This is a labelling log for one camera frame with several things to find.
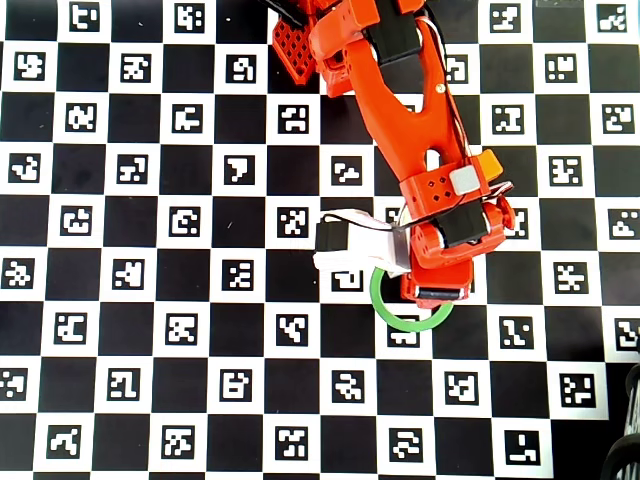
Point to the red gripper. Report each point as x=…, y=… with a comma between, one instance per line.
x=439, y=293

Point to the orange cube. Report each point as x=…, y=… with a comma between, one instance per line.
x=490, y=164

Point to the red robot arm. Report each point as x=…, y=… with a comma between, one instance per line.
x=400, y=120

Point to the grey square block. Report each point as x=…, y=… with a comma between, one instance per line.
x=464, y=181

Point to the black white marker checkerboard mat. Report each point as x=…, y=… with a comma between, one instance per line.
x=200, y=280

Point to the black flexible tripod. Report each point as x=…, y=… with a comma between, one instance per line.
x=632, y=450

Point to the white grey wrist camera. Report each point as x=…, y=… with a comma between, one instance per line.
x=360, y=247

